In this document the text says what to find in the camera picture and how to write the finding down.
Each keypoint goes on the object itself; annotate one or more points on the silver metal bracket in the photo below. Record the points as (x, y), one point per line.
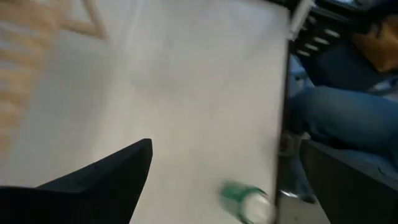
(301, 17)

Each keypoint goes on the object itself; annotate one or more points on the person's hand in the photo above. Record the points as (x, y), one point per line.
(379, 46)

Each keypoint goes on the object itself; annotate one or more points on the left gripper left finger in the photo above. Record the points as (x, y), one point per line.
(93, 196)

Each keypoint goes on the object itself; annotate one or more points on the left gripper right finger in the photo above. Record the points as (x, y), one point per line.
(357, 193)

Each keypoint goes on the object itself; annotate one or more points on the person's leg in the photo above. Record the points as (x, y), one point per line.
(342, 118)

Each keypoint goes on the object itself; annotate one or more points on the green Sprite can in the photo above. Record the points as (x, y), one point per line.
(245, 202)

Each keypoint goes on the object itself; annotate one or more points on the wooden slatted shelf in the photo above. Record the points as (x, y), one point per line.
(18, 77)

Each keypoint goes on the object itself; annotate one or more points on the black keyboard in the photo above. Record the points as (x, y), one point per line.
(320, 34)

